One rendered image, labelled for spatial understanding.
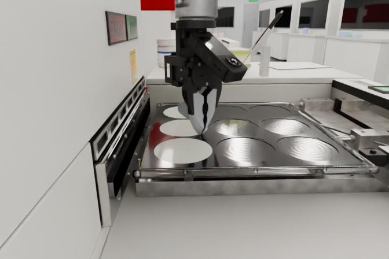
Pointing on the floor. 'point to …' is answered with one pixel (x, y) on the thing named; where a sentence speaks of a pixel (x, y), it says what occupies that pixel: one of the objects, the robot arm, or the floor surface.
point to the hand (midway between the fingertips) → (203, 129)
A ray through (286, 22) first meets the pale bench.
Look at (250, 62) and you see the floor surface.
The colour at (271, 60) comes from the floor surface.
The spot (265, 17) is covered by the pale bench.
